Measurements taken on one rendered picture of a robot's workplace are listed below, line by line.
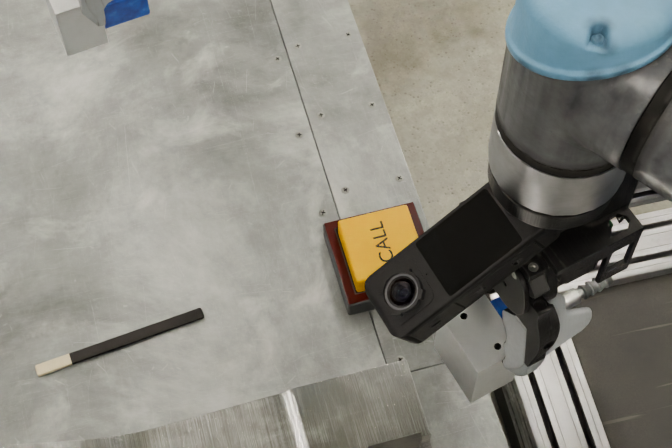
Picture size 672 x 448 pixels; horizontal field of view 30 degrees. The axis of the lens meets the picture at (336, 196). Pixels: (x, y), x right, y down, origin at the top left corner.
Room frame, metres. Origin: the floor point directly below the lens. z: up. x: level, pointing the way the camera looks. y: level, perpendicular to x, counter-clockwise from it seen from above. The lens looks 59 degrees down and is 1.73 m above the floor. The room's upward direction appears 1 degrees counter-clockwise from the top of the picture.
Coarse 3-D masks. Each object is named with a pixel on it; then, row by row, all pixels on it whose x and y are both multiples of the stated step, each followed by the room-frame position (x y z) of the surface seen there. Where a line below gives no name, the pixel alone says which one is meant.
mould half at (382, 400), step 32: (320, 384) 0.35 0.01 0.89; (352, 384) 0.35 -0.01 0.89; (384, 384) 0.35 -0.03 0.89; (224, 416) 0.33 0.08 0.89; (256, 416) 0.33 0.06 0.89; (288, 416) 0.33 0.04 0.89; (320, 416) 0.32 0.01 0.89; (352, 416) 0.32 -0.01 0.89; (384, 416) 0.32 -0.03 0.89; (416, 416) 0.32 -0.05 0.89
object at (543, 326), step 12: (540, 300) 0.33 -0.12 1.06; (528, 312) 0.33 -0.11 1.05; (540, 312) 0.32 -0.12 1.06; (552, 312) 0.33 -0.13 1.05; (528, 324) 0.32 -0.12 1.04; (540, 324) 0.32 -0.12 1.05; (552, 324) 0.32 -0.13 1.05; (528, 336) 0.32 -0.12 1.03; (540, 336) 0.31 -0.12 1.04; (552, 336) 0.32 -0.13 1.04; (528, 348) 0.32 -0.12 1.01; (540, 348) 0.31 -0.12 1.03; (528, 360) 0.32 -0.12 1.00
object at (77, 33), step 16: (48, 0) 0.66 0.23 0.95; (64, 0) 0.65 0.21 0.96; (112, 0) 0.66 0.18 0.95; (128, 0) 0.66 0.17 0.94; (144, 0) 0.67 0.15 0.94; (64, 16) 0.64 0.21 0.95; (80, 16) 0.64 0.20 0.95; (112, 16) 0.66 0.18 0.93; (128, 16) 0.66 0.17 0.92; (64, 32) 0.64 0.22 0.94; (80, 32) 0.64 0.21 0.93; (96, 32) 0.65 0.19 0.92; (64, 48) 0.64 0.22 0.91; (80, 48) 0.64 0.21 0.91
